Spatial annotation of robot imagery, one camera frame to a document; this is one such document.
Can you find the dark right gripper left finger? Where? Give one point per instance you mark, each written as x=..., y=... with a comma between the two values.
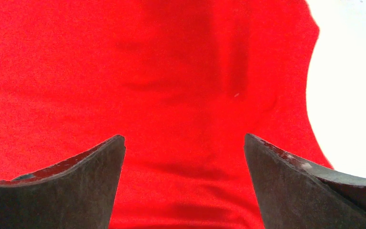
x=76, y=193

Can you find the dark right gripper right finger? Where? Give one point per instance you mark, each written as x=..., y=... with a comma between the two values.
x=295, y=193

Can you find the red t-shirt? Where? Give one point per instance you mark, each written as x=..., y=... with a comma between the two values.
x=182, y=80

